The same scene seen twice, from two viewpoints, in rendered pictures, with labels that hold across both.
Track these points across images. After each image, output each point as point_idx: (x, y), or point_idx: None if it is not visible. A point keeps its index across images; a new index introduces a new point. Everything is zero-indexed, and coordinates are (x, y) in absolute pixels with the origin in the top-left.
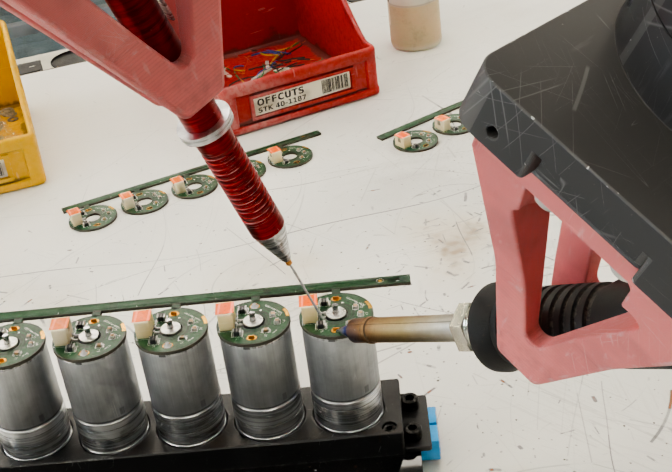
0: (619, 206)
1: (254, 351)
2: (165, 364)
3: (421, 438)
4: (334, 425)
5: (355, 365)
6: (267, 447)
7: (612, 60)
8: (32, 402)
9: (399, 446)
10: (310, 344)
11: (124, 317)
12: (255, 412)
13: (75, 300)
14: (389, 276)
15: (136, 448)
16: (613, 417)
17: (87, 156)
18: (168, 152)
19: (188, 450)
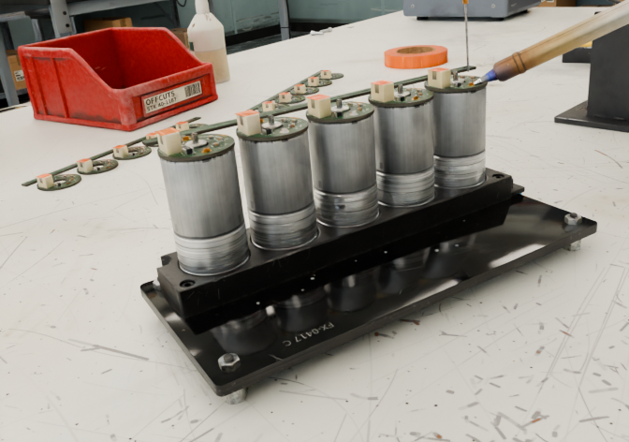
0: None
1: (422, 109)
2: (356, 131)
3: (513, 186)
4: (465, 181)
5: (483, 117)
6: (427, 208)
7: None
8: (234, 198)
9: (509, 189)
10: (451, 103)
11: (161, 215)
12: (416, 176)
13: (100, 219)
14: (457, 67)
15: (322, 236)
16: (584, 166)
17: (10, 160)
18: (85, 145)
19: (369, 225)
